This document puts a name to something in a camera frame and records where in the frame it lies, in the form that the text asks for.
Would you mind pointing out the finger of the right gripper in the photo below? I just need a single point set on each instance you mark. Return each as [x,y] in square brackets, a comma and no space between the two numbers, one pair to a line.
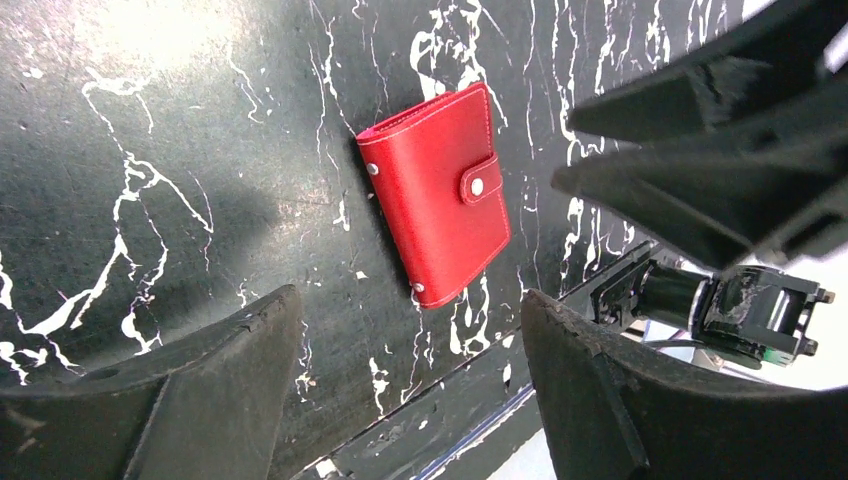
[772,185]
[767,60]

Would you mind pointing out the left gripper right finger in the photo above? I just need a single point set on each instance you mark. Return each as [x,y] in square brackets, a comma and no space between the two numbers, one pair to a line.
[613,408]

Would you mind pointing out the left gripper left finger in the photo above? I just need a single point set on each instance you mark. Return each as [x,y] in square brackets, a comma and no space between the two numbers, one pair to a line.
[207,406]

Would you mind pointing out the red leather card holder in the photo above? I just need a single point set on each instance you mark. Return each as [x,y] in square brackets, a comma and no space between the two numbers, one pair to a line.
[437,177]

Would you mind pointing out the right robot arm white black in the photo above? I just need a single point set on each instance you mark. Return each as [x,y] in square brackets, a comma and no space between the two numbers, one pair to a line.
[750,313]

